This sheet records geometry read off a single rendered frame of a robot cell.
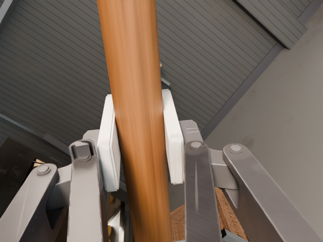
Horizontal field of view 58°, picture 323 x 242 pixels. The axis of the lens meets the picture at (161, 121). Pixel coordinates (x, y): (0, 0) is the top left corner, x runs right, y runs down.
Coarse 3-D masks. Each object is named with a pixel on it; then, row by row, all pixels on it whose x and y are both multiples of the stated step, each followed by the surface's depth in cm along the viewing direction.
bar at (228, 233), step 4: (224, 232) 150; (228, 232) 152; (224, 236) 149; (228, 236) 149; (232, 236) 151; (236, 236) 154; (184, 240) 151; (224, 240) 150; (228, 240) 151; (232, 240) 151; (236, 240) 151; (240, 240) 153; (244, 240) 156
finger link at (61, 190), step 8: (88, 136) 17; (96, 136) 17; (96, 144) 16; (96, 152) 16; (64, 168) 14; (64, 176) 14; (56, 184) 13; (64, 184) 14; (56, 192) 14; (64, 192) 14; (48, 200) 14; (56, 200) 14; (64, 200) 14; (48, 208) 14; (56, 208) 14
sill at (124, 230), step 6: (126, 204) 216; (120, 210) 215; (126, 210) 210; (120, 216) 210; (126, 216) 206; (120, 222) 204; (126, 222) 201; (120, 228) 199; (126, 228) 196; (120, 234) 194; (126, 234) 192; (120, 240) 190; (126, 240) 188
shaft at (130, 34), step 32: (128, 0) 14; (128, 32) 14; (128, 64) 15; (128, 96) 16; (160, 96) 17; (128, 128) 17; (160, 128) 18; (128, 160) 18; (160, 160) 19; (128, 192) 20; (160, 192) 20; (160, 224) 21
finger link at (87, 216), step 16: (80, 144) 14; (80, 160) 14; (96, 160) 14; (80, 176) 13; (96, 176) 13; (80, 192) 12; (96, 192) 12; (80, 208) 11; (96, 208) 11; (80, 224) 10; (96, 224) 10; (80, 240) 10; (96, 240) 10
